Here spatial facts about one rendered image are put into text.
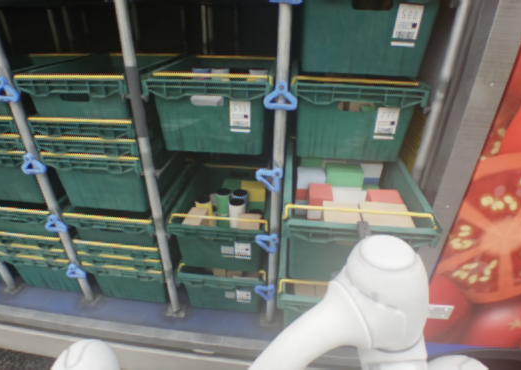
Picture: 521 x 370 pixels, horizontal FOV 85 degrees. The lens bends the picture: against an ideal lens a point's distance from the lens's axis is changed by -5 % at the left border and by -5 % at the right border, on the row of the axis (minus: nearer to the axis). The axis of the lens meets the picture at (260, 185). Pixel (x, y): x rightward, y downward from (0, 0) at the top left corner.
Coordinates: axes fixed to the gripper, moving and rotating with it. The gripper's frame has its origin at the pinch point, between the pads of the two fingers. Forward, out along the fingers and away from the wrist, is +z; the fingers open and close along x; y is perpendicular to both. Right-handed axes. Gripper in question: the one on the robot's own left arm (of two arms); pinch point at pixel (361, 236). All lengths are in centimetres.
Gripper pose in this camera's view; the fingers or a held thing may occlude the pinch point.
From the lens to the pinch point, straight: 80.1
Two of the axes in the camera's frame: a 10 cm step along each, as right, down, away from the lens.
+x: 0.1, -8.5, -5.3
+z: 1.0, -5.3, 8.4
